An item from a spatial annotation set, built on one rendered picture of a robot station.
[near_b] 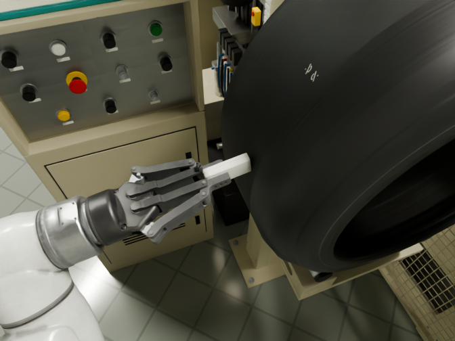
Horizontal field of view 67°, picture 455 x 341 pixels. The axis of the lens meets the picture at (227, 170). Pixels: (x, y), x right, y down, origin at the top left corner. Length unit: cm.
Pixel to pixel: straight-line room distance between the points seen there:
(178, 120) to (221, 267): 91
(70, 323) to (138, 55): 69
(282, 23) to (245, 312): 140
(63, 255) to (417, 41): 48
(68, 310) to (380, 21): 54
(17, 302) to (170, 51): 72
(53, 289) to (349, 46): 49
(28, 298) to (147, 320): 124
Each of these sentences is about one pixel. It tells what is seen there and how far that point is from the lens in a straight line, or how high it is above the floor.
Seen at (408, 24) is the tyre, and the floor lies 146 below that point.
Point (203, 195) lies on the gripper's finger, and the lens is 47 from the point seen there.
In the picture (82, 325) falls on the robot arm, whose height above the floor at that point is 113.
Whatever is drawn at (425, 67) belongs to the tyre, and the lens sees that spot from 41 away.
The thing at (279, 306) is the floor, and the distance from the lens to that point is 173.
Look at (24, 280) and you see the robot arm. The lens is 52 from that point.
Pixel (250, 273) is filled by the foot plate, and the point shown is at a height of 1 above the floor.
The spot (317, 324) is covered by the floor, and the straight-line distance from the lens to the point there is 174.
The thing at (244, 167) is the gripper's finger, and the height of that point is 125.
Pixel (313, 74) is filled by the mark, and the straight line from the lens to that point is 44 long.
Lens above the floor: 165
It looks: 52 degrees down
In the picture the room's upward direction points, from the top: straight up
